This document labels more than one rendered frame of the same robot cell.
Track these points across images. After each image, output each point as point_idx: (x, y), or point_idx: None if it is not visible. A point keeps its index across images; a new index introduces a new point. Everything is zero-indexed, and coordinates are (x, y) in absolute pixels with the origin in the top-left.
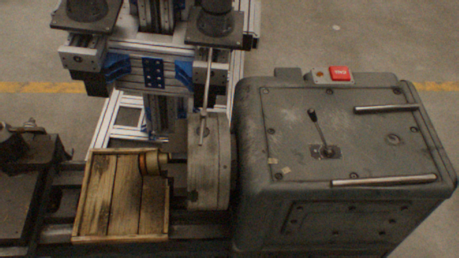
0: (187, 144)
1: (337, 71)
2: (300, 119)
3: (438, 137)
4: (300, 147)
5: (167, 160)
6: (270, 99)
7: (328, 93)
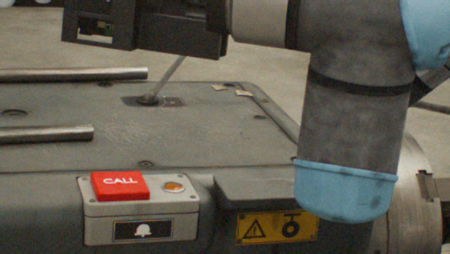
0: None
1: (127, 182)
2: (208, 129)
3: None
4: (200, 104)
5: None
6: (281, 149)
7: (148, 160)
